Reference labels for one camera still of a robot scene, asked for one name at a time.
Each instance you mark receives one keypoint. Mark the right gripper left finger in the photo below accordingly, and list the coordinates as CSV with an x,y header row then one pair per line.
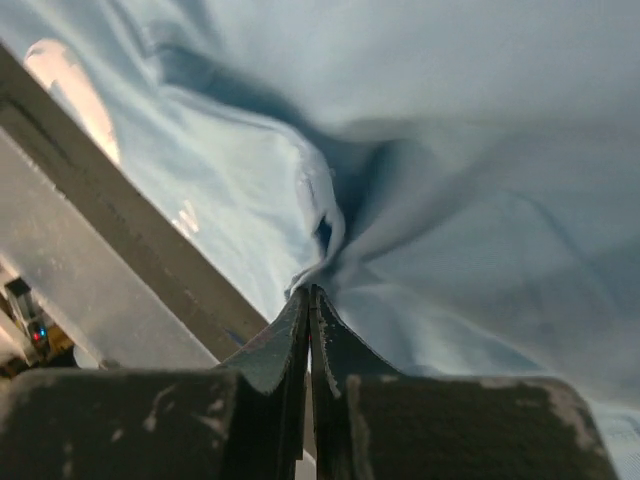
x,y
243,419

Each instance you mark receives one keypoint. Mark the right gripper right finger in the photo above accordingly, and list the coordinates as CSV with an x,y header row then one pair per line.
x,y
374,422

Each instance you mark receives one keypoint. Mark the light blue printed t-shirt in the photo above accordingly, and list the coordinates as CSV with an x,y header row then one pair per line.
x,y
461,176

